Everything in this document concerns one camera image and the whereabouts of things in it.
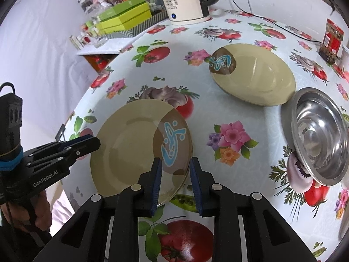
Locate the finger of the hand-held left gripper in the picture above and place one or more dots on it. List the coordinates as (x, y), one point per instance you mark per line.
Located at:
(79, 139)
(84, 146)

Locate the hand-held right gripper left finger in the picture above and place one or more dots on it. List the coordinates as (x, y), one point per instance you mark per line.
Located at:
(156, 185)

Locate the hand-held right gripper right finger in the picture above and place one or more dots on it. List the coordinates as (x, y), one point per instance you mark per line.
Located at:
(195, 185)

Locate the beige fish-print plate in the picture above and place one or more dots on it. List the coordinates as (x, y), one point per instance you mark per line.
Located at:
(128, 147)

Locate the stainless steel bowl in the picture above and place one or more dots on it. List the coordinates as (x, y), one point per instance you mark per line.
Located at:
(316, 136)

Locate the person's left hand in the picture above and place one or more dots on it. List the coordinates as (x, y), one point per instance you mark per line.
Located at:
(44, 215)

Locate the floral vegetable-print tablecloth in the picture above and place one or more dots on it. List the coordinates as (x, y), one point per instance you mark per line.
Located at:
(218, 109)

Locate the lime green gift box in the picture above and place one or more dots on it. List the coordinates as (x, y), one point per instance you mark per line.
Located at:
(128, 20)

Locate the glass jar with dark lid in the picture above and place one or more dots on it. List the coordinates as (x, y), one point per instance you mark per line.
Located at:
(85, 4)

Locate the dark green gift box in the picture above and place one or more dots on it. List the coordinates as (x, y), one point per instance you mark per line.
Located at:
(122, 6)

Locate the white electric kettle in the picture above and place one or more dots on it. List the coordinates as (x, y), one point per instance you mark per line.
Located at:
(185, 0)

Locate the white yogurt tub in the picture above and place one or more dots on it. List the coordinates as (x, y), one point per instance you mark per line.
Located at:
(345, 60)

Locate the red-lidded sauce jar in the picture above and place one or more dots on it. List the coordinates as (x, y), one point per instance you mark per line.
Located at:
(331, 42)

